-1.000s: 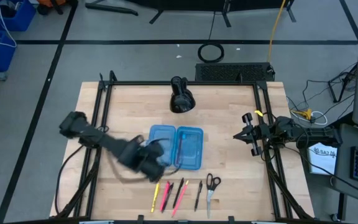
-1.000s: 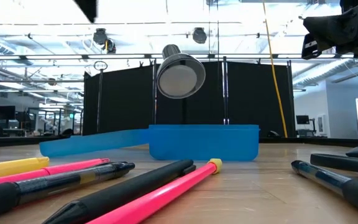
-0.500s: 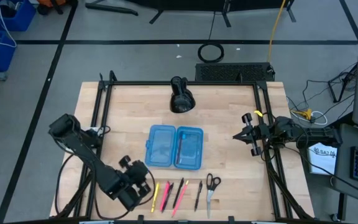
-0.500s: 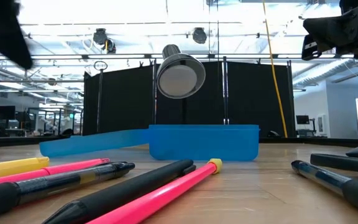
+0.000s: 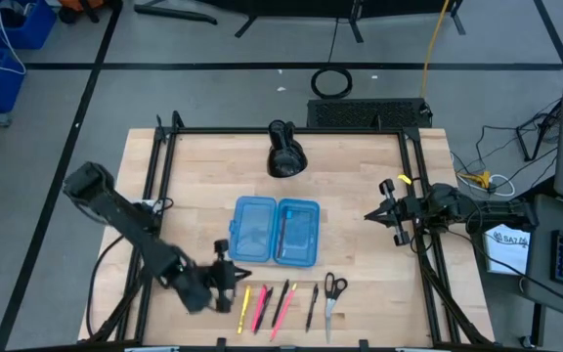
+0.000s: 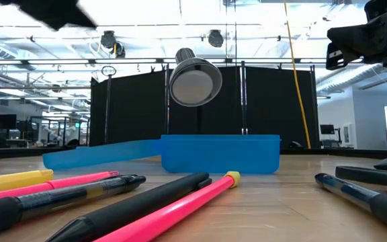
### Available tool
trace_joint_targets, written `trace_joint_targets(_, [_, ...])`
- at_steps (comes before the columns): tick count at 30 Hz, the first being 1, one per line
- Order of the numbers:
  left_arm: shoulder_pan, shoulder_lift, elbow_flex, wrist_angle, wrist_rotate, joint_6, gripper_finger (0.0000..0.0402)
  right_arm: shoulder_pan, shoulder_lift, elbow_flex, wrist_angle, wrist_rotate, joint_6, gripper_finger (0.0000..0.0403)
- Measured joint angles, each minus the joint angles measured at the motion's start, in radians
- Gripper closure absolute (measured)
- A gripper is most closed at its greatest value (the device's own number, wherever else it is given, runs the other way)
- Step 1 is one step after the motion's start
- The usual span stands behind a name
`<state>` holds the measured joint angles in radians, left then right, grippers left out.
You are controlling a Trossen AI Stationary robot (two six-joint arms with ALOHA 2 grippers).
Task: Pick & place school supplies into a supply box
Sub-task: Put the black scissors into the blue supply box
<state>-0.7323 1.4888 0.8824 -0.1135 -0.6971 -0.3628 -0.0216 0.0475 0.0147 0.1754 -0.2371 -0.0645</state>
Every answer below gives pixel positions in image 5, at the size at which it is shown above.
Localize coiled black cable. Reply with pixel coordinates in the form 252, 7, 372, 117
310, 17, 354, 101

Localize blue plastic pencil box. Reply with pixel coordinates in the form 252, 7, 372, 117
227, 196, 322, 268

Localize black pen with clear barrel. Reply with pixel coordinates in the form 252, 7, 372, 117
305, 283, 321, 334

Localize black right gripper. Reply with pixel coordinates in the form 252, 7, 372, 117
364, 178, 425, 247

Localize black perforated computer case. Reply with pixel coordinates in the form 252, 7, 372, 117
306, 97, 434, 130

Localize white printed paper sheet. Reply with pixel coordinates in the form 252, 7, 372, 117
484, 223, 533, 277

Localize pink highlighter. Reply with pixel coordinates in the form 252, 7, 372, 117
250, 285, 269, 333

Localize yellow cable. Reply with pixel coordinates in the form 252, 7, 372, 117
419, 0, 452, 99

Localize black-handled scissors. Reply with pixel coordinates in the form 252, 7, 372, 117
324, 272, 349, 345

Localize black metal floor bar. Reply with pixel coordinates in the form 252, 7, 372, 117
133, 3, 219, 26

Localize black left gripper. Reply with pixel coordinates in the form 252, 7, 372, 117
197, 239, 253, 315

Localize orange and black bag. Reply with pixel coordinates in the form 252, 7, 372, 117
58, 0, 117, 24

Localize black pen with yellow band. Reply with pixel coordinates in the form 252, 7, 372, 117
254, 286, 275, 335

